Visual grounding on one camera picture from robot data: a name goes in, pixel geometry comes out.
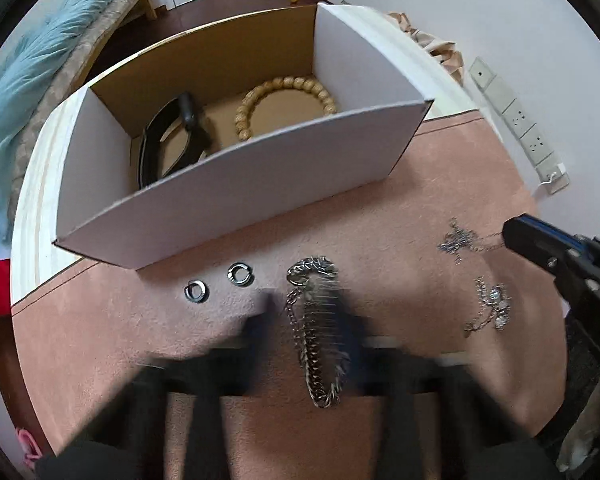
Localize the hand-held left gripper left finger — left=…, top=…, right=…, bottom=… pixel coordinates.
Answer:
left=75, top=294, right=281, bottom=480

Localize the wooden bead bracelet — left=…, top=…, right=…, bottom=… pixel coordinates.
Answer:
left=235, top=75, right=339, bottom=142

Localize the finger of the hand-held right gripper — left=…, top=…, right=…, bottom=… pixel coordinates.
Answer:
left=503, top=219, right=567, bottom=275
left=521, top=213, right=592, bottom=256

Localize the person's right hand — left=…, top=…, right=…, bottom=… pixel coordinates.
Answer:
left=557, top=375, right=600, bottom=472

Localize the white power strip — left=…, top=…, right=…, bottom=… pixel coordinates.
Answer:
left=468, top=57, right=571, bottom=195

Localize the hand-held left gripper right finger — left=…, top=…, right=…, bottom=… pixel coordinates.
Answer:
left=332, top=287, right=531, bottom=480

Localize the wooden bed frame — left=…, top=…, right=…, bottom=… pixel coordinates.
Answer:
left=100, top=0, right=158, bottom=41

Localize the thin silver chain necklace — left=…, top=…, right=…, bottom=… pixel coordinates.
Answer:
left=438, top=218, right=507, bottom=264

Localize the beige crumpled cloth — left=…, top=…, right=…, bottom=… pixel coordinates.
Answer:
left=384, top=10, right=466, bottom=86

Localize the black leather bracelet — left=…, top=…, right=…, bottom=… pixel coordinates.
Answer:
left=137, top=91, right=212, bottom=190

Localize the silver charm chain bracelet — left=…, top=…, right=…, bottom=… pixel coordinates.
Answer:
left=462, top=275, right=512, bottom=338

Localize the pink plastic object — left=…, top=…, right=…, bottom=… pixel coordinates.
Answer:
left=14, top=426, right=43, bottom=467

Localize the silver ring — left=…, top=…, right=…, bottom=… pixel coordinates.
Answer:
left=227, top=262, right=251, bottom=287
left=183, top=279, right=209, bottom=304

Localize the thick silver chain bracelet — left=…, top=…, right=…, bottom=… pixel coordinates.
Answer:
left=285, top=256, right=352, bottom=409

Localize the blue fluffy blanket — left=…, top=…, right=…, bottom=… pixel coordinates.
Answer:
left=0, top=0, right=143, bottom=261

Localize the white cardboard box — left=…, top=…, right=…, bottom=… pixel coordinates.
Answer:
left=52, top=2, right=435, bottom=271

